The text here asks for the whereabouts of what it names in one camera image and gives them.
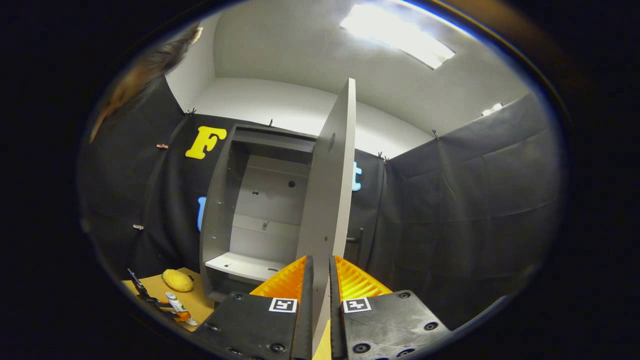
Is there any black backdrop cloth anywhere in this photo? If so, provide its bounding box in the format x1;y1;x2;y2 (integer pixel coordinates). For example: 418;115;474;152
80;75;563;331

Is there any beige cabinet door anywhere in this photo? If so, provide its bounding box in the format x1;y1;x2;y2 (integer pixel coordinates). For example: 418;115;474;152
296;77;357;357

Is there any dark grey cabinet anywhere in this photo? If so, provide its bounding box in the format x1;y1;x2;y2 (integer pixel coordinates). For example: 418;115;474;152
199;124;321;304

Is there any person's hair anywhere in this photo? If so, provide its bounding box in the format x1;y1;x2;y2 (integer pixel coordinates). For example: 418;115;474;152
89;25;204;144

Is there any white bottle green label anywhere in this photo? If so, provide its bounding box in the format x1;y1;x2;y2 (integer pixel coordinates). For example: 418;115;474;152
165;292;200;327

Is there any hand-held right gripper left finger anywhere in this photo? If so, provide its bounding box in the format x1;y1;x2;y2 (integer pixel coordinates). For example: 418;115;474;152
192;255;315;360

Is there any yellow coaster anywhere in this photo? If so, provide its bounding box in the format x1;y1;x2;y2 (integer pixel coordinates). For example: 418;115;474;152
162;268;195;293

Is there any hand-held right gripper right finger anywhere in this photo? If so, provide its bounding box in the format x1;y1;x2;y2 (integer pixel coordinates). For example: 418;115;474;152
328;255;454;360

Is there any long ceiling light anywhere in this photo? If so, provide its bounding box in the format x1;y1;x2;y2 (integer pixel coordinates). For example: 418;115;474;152
340;2;456;70

